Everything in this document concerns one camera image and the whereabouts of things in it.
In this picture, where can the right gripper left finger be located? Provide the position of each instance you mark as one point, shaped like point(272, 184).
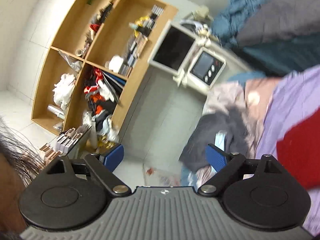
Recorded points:
point(71, 193)

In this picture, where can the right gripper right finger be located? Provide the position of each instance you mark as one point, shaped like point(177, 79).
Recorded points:
point(258, 193)

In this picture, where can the red knit sweater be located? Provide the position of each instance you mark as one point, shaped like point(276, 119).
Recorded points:
point(298, 152)

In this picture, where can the grey clothes pile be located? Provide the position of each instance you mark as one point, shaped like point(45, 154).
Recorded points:
point(252, 99)

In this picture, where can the person's dark hair head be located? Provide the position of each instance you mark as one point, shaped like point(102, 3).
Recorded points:
point(20, 164)

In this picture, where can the dark grey garment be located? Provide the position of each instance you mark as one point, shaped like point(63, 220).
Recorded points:
point(193, 155)

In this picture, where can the lavender floral bed sheet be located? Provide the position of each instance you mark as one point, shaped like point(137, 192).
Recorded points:
point(294, 99)

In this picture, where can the white bedside control panel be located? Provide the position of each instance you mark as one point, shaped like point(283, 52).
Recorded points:
point(203, 72)

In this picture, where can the wooden cubby shelf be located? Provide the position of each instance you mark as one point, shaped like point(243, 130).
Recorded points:
point(111, 40)

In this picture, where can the white framed dark monitor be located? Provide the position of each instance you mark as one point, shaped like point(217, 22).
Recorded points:
point(173, 48)

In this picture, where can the teal blue blanket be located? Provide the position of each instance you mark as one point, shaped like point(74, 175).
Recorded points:
point(231, 20)

